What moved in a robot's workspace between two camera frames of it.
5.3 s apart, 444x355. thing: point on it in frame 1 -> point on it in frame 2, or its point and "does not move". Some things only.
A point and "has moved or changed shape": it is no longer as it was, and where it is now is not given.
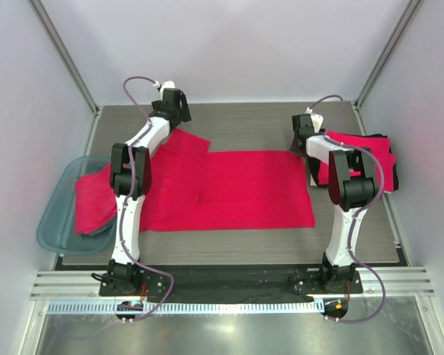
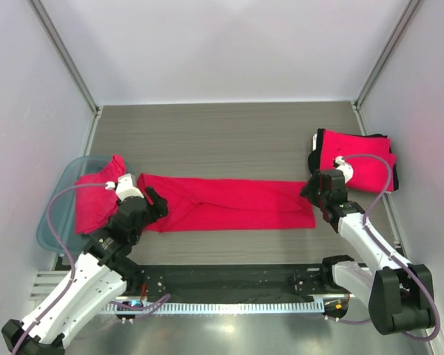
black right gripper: (296, 144) -> (319, 188)
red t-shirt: (194, 189) has moved or changed shape
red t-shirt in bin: (95, 202) does not move
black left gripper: (185, 107) -> (148, 208)
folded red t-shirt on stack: (379, 146) does not move
